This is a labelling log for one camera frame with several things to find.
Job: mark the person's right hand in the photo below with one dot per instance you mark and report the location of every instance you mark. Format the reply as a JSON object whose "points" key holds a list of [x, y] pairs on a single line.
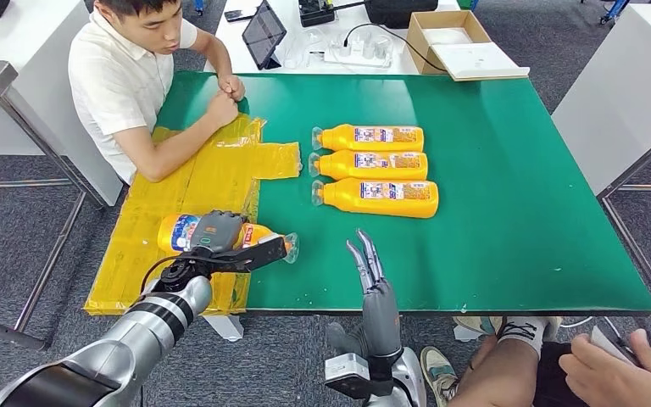
{"points": [[221, 111]]}

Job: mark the person's left hand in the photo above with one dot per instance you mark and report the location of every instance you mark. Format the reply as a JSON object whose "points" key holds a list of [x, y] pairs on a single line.
{"points": [[233, 85]]}

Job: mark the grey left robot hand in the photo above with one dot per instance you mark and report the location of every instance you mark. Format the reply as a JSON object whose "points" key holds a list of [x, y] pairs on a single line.
{"points": [[216, 233]]}

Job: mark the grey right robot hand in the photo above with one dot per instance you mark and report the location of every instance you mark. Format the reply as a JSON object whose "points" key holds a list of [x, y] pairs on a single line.
{"points": [[381, 320]]}

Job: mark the orange detergent bottle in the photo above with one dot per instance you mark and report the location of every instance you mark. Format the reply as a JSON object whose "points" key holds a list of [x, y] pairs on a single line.
{"points": [[370, 145], [176, 233], [370, 171], [376, 205]]}

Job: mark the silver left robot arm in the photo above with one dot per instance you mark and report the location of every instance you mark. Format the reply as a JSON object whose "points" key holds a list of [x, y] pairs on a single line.
{"points": [[134, 342]]}

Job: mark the white table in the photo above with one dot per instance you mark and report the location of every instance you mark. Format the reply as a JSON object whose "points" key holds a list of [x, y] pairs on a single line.
{"points": [[33, 45], [623, 95], [224, 34]]}

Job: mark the black tablet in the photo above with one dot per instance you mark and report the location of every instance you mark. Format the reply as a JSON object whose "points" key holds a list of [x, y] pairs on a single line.
{"points": [[264, 34]]}

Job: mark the black phone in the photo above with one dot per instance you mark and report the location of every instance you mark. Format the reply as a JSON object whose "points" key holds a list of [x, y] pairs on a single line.
{"points": [[240, 14]]}

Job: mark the clear plastic packaging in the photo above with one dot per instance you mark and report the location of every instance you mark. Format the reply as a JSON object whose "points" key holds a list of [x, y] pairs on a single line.
{"points": [[306, 47]]}

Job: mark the white plastic piece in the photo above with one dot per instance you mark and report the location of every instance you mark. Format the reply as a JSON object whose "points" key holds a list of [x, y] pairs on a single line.
{"points": [[224, 328]]}

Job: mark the seated person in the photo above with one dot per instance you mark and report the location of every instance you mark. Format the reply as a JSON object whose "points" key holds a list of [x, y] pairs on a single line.
{"points": [[117, 84]]}

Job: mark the black charger device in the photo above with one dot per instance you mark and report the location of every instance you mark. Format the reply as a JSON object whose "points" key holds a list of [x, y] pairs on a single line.
{"points": [[315, 12]]}

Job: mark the white power strip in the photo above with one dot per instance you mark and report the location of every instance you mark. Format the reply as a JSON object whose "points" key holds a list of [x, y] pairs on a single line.
{"points": [[356, 57]]}

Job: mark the person with white sock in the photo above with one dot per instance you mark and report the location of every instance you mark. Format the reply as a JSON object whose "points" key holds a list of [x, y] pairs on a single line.
{"points": [[505, 376]]}

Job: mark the black bag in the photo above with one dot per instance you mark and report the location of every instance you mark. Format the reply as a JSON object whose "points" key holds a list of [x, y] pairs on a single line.
{"points": [[401, 11]]}

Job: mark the brown cardboard box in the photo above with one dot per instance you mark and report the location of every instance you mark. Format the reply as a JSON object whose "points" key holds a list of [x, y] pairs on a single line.
{"points": [[415, 45]]}

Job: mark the white foam insert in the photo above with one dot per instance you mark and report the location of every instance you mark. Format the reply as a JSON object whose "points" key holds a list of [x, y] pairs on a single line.
{"points": [[447, 35]]}

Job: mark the white flat box lid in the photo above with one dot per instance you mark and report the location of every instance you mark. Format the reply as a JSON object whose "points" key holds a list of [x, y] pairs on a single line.
{"points": [[478, 63]]}

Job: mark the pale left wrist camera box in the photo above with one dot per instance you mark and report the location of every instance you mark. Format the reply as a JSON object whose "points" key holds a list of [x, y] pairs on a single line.
{"points": [[264, 253]]}

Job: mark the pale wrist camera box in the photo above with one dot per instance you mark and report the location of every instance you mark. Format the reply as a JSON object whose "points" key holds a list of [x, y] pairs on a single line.
{"points": [[351, 373], [264, 253]]}

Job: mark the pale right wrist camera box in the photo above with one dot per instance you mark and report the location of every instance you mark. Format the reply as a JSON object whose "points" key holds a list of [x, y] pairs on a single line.
{"points": [[351, 373]]}

